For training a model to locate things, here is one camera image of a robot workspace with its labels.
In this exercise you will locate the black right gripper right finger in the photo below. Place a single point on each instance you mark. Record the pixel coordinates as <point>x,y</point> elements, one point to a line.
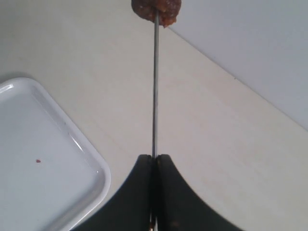
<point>178,207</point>

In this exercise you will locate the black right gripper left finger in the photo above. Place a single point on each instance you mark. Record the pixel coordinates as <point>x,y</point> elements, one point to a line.
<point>129,208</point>

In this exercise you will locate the thin metal skewer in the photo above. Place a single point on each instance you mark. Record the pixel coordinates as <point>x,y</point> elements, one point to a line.
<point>153,220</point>

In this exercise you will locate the dark red fruit piece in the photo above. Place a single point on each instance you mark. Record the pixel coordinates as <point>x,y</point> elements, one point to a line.
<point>167,10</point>

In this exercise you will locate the white rectangular plastic tray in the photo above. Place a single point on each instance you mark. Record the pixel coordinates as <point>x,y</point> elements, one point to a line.
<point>51,176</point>

